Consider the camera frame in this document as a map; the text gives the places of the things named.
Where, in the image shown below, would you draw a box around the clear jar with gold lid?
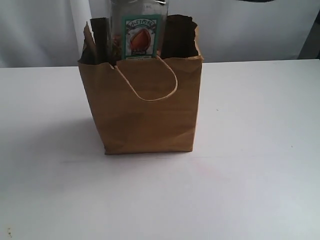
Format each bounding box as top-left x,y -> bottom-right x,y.
109,0 -> 169,61

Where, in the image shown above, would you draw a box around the brown paper bag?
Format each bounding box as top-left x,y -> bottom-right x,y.
78,14 -> 203,155

